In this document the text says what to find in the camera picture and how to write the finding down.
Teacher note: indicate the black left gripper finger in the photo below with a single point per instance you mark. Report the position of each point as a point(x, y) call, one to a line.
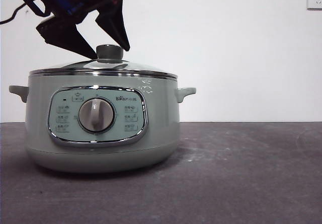
point(63, 36)
point(113, 20)

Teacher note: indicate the glass lid with green knob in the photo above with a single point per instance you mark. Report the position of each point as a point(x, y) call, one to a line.
point(109, 51)

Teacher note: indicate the sage green electric cooking pot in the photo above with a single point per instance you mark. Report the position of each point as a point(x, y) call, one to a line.
point(161, 113)

